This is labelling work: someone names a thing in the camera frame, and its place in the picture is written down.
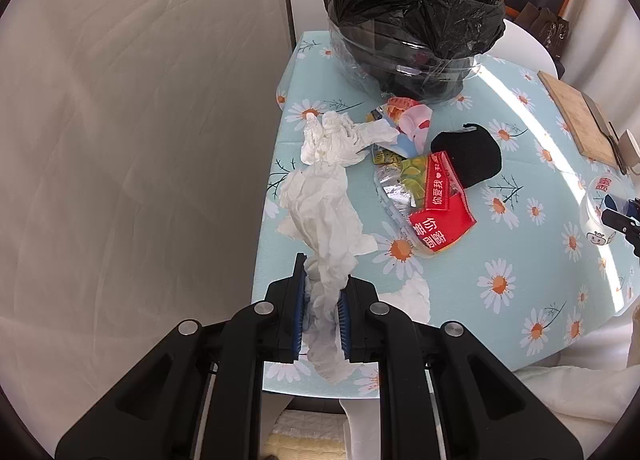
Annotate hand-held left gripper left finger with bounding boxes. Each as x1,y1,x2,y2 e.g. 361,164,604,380
55,252,308,460

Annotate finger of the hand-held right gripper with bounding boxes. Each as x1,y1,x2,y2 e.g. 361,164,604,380
603,194,640,215
601,210,640,257

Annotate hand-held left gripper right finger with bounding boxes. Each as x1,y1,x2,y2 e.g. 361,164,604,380
337,275,583,460

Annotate long white tissue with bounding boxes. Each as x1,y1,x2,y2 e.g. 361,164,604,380
279,162,378,383

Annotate clear bin with black bag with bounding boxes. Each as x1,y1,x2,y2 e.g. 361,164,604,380
321,0,507,105

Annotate beige mug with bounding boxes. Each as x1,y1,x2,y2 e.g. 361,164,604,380
619,130,640,168

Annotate small white tissue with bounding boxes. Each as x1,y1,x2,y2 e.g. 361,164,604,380
385,274,432,325

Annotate cleaver knife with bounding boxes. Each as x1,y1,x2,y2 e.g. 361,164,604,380
580,92,628,175

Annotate wooden cutting board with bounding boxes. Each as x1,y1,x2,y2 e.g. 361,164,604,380
537,70,623,171

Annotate cream floor mat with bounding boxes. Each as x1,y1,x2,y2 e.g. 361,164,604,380
265,410,351,460

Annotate blue daisy tablecloth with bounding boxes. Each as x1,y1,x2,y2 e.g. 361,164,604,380
262,30,640,398

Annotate red snack wrapper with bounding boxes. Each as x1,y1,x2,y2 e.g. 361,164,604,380
407,151,476,255

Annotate yellow green foil wrapper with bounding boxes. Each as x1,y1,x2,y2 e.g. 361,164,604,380
374,150,432,221

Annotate person's white robe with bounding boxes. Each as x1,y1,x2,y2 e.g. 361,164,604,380
340,307,640,460

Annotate black sock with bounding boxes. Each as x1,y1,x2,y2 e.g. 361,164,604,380
430,123,502,189

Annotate crumpled white tissue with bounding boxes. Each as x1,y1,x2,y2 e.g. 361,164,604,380
300,110,398,168

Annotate white chair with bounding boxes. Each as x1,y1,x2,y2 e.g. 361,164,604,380
492,17,560,78

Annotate white curtain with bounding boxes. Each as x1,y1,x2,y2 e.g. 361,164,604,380
560,0,640,141

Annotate brown bags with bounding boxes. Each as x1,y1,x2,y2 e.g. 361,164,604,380
515,4,573,60

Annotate pink and orange wrapper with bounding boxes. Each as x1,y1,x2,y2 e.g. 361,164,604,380
367,96,433,158

